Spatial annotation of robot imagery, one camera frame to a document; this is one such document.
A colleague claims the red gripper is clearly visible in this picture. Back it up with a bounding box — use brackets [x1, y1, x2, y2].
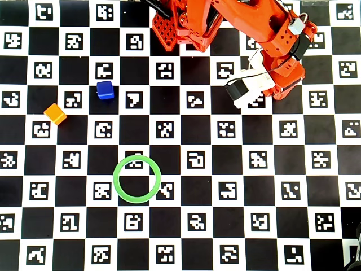
[261, 50, 307, 100]

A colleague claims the blue cube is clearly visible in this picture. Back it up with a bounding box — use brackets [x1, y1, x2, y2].
[96, 81, 115, 100]

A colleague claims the orange cube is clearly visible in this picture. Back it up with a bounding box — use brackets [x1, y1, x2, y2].
[43, 103, 68, 126]

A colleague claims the black white marker mat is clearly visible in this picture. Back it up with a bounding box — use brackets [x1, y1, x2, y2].
[0, 0, 361, 271]

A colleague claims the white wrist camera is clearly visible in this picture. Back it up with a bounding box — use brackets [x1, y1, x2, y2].
[225, 47, 276, 110]

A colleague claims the gray cable connector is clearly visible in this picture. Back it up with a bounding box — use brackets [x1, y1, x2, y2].
[289, 14, 307, 35]

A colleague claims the green ring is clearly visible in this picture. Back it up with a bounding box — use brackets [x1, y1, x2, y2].
[112, 155, 162, 204]

